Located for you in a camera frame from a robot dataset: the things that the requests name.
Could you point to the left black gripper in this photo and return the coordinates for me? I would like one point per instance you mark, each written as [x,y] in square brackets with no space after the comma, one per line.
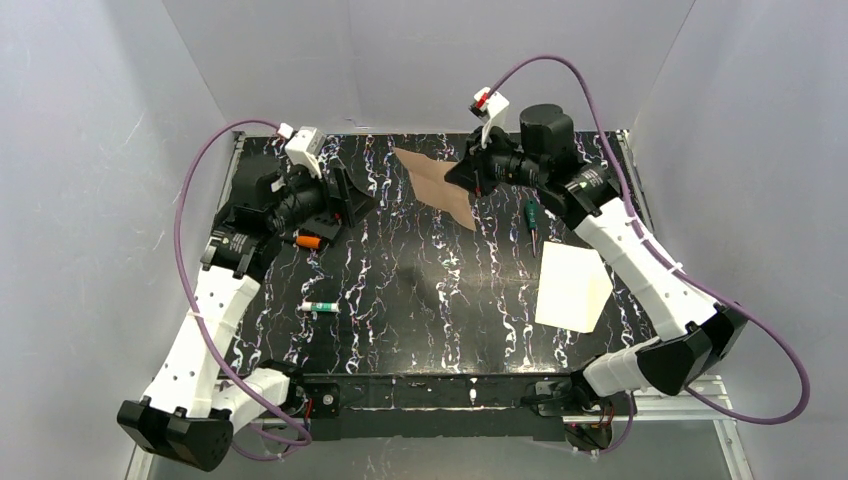
[337,192]

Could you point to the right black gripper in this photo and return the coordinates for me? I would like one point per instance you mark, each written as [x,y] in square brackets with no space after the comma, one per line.
[480,168]

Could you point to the cream letter paper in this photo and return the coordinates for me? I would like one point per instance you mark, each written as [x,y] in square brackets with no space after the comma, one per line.
[427,178]

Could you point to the white green glue stick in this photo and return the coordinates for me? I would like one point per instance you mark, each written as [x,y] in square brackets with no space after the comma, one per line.
[319,307]

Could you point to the white envelope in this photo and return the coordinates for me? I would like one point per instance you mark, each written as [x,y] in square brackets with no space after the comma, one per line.
[574,287]

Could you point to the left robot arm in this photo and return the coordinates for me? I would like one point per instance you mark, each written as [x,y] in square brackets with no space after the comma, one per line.
[195,404]

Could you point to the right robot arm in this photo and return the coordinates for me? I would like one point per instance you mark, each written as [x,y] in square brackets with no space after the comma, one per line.
[693,329]

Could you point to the green handled screwdriver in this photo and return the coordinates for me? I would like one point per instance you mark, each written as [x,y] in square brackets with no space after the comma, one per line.
[530,215]

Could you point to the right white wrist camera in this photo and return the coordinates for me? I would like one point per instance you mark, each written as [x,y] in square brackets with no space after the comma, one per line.
[491,108]

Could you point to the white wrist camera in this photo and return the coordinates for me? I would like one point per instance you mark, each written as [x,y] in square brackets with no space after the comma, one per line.
[303,147]
[491,108]

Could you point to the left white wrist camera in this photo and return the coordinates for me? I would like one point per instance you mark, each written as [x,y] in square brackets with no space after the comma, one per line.
[303,147]

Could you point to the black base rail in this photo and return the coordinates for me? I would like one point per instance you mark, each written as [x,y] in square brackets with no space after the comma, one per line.
[354,406]

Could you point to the aluminium table frame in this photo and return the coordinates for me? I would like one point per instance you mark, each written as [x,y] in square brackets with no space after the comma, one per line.
[653,406]

